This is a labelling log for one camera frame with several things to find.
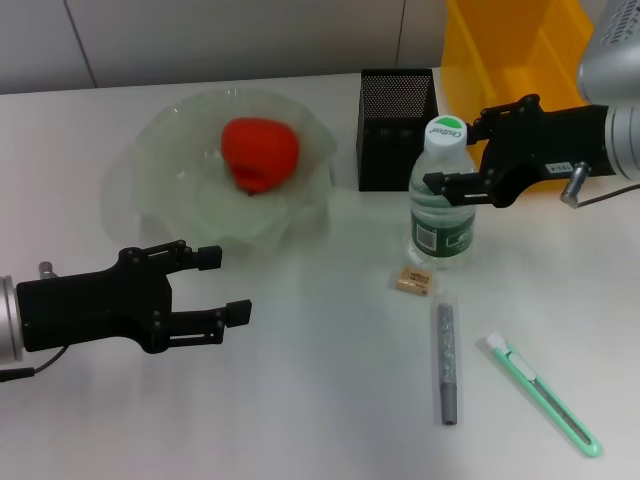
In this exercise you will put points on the clear water bottle green label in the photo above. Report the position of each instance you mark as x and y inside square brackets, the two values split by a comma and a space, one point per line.
[442, 225]

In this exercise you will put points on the orange fruit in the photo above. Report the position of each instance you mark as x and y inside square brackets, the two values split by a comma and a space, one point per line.
[260, 155]

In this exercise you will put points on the grey glitter pen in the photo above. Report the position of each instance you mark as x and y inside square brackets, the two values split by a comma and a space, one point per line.
[446, 360]

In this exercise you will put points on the green glass fruit bowl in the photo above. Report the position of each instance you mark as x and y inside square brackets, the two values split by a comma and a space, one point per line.
[190, 210]

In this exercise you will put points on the green utility knife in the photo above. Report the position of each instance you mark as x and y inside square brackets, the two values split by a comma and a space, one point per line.
[550, 400]

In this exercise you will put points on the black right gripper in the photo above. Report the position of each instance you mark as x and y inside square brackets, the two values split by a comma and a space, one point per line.
[540, 145]

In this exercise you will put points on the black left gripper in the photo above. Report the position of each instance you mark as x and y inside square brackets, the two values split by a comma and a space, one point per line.
[95, 310]

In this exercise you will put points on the black mesh pen holder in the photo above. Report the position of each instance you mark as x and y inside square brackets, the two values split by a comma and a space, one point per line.
[390, 125]

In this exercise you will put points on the yellow plastic bin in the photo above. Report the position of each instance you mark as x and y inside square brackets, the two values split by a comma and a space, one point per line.
[500, 50]

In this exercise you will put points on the small beige eraser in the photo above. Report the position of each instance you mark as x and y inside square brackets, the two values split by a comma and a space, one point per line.
[412, 281]

